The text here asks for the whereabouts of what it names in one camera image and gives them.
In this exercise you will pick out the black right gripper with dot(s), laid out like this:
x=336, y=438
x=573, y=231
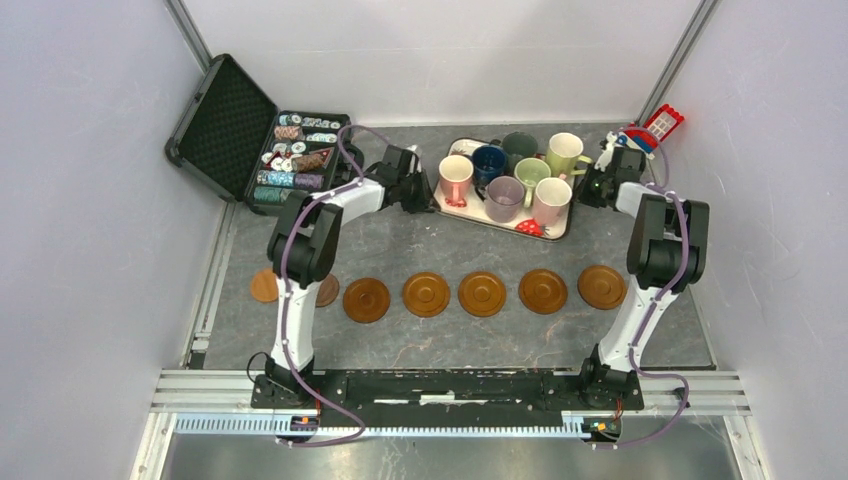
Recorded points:
x=579, y=192

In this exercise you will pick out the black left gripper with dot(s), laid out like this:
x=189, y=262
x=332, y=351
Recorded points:
x=426, y=202

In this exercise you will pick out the white strawberry print tray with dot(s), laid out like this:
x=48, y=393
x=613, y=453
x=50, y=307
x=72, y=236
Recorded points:
x=523, y=224

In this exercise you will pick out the brown grooved wooden coaster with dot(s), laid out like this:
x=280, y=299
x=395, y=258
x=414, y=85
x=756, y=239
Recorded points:
x=602, y=287
x=543, y=291
x=366, y=300
x=482, y=294
x=426, y=294

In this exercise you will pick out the dark walnut coaster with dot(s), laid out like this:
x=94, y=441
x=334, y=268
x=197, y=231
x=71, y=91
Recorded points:
x=328, y=291

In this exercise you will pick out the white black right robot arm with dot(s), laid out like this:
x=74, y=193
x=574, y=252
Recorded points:
x=667, y=252

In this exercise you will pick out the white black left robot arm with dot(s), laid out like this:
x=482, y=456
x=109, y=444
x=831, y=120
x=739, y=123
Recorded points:
x=304, y=245

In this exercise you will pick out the light orange flat coaster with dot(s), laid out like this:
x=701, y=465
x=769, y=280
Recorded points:
x=263, y=286

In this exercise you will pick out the pale pink white mug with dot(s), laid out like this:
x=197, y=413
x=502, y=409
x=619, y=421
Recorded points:
x=551, y=195

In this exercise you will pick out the yellow-green mug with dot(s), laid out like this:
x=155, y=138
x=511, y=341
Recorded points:
x=565, y=152

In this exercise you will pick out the light green mug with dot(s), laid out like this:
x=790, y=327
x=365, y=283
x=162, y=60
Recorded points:
x=529, y=172

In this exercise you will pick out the dark blue mug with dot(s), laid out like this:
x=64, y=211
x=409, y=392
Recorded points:
x=489, y=162

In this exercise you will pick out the dark green mug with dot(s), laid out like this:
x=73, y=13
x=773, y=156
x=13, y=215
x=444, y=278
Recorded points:
x=518, y=146

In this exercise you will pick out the lilac mug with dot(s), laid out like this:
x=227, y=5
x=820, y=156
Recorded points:
x=504, y=198

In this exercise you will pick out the red blue toy block car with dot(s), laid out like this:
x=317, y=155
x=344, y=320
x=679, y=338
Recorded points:
x=648, y=136

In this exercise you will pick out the black poker chip case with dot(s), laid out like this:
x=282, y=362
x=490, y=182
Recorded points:
x=231, y=131

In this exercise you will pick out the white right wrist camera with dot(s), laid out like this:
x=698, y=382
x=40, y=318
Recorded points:
x=612, y=141

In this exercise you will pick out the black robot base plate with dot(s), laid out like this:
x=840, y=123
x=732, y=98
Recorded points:
x=458, y=398

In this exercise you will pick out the aluminium frame rail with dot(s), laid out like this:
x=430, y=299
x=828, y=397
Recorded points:
x=694, y=425

